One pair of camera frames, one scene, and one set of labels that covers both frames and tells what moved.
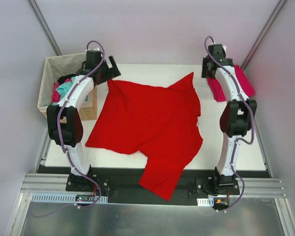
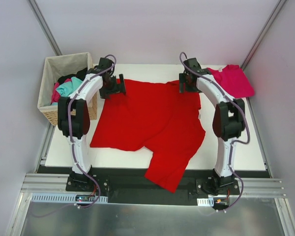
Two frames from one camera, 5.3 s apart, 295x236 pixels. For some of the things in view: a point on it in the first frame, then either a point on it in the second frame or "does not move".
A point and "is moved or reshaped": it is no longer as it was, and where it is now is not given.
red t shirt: [163, 122] is moved or reshaped
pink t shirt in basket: [56, 96] does not move
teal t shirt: [63, 88] does not move
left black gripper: [107, 73] -> [115, 86]
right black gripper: [206, 71] -> [185, 84]
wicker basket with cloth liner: [56, 67] does not move
